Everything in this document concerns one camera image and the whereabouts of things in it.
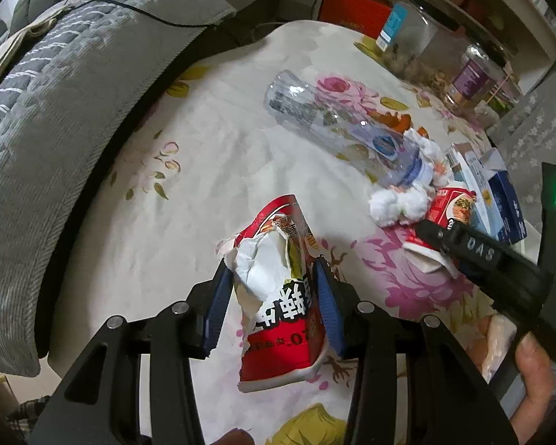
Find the light blue white carton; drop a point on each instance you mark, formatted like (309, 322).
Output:
(468, 181)

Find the red white snack bag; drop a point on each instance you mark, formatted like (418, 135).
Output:
(278, 306)

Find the white shelf unit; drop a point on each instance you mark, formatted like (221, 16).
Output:
(514, 18)

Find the clear jar black lid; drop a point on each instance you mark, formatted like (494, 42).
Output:
(417, 32)

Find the person's right hand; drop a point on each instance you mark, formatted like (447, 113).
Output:
(537, 380)

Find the white crumpled tissue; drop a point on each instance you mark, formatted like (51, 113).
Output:
(428, 153)
(396, 206)

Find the grey lace cloth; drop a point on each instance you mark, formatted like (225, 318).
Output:
(528, 134)

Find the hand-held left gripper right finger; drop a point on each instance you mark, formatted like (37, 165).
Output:
(328, 306)

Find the person's left hand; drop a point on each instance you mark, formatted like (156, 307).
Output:
(234, 438)

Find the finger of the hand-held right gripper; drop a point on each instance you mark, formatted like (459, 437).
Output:
(463, 245)

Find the plaid cloth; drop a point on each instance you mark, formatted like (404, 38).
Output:
(28, 422)

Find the clear plastic bottle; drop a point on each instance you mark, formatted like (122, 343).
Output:
(333, 120)

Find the orange box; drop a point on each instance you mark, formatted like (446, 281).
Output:
(352, 11)

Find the dark blue carton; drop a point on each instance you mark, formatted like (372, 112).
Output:
(507, 204)

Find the floral tablecloth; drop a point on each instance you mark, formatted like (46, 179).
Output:
(190, 185)

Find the small red snack packet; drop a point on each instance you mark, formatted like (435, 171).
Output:
(447, 204)

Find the purple label jar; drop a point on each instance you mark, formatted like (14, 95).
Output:
(477, 76)

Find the grey textured sofa cushion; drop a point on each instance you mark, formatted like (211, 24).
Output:
(65, 148)

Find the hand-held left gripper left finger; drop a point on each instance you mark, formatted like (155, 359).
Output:
(217, 306)

